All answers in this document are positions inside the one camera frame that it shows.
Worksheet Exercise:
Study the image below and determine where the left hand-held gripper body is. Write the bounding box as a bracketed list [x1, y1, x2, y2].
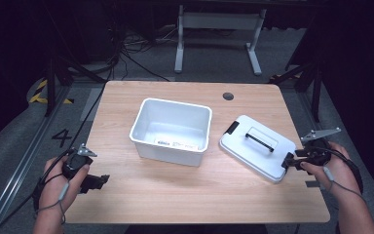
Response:
[61, 143, 97, 180]

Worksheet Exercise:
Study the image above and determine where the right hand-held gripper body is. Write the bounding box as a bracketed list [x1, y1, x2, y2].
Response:
[300, 127, 342, 167]

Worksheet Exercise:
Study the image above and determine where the white lid with black handle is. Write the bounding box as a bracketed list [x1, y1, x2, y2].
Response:
[218, 114, 297, 184]

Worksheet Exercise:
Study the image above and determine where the person's right hand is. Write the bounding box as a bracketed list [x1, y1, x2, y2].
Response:
[300, 141, 361, 198]

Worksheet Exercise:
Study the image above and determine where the person's left hand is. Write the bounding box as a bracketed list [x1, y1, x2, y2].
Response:
[38, 155, 91, 213]

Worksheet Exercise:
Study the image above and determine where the black tripod stand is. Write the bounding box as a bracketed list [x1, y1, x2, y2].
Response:
[43, 58, 107, 118]
[269, 60, 323, 124]

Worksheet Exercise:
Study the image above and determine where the yellow and black floor tape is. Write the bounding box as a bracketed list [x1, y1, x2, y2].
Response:
[28, 79, 75, 105]

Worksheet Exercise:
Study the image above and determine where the white plastic storage box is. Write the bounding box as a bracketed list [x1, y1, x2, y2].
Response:
[129, 97, 213, 168]

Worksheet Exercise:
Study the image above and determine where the grey right gripper cable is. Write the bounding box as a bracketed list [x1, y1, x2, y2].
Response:
[322, 166, 368, 205]

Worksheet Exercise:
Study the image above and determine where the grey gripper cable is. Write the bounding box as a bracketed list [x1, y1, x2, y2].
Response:
[322, 166, 368, 205]
[34, 180, 71, 226]

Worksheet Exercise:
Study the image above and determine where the grey left gripper cable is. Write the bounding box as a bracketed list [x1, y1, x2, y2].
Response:
[34, 180, 71, 226]

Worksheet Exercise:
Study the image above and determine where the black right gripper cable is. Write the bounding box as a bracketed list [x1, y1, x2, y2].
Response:
[318, 145, 365, 193]

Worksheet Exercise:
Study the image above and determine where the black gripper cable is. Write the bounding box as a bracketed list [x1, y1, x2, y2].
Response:
[0, 69, 115, 234]
[318, 145, 365, 193]

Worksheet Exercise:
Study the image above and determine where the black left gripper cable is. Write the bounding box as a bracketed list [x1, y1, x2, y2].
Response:
[0, 69, 115, 234]

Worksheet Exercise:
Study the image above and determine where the aluminium floor rail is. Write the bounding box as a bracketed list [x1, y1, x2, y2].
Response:
[0, 85, 73, 234]

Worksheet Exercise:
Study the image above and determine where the bundle of black floor cables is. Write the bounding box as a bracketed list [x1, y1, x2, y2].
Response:
[109, 19, 178, 83]

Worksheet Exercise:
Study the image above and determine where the white metal table frame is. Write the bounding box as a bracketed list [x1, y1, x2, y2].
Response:
[173, 4, 268, 77]

